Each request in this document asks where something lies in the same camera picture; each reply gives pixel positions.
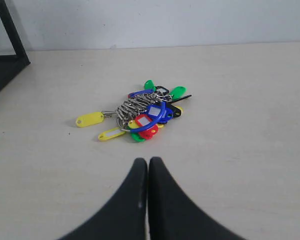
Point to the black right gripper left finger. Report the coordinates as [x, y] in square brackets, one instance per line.
[123, 215]

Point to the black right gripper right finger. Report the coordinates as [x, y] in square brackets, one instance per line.
[172, 215]

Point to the colourful key tag bunch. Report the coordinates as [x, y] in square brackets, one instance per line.
[141, 114]

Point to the black two-tier shelf rack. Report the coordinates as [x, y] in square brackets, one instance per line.
[11, 65]

